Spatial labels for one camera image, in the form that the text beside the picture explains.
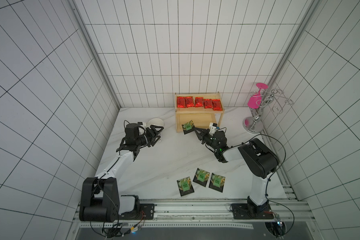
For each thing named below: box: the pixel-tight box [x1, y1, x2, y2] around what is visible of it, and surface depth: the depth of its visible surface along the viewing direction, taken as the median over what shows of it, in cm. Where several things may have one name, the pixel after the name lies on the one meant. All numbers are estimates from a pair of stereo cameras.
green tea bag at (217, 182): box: [208, 172, 226, 193], surface depth 84 cm
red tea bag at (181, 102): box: [177, 96, 186, 108], surface depth 94 cm
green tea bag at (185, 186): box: [176, 176, 195, 197], surface depth 83 cm
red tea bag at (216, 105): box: [212, 99, 223, 111], surface depth 92 cm
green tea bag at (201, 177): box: [192, 167, 210, 188], surface depth 85 cm
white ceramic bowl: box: [147, 118, 165, 128], surface depth 106 cm
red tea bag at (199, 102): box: [194, 97, 204, 108], surface depth 94 cm
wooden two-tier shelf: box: [174, 91, 225, 133], surface depth 94 cm
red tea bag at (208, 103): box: [203, 98, 213, 109], surface depth 94 cm
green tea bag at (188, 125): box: [181, 120, 195, 131], surface depth 96 cm
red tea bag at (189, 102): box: [185, 96, 195, 108], surface depth 94 cm
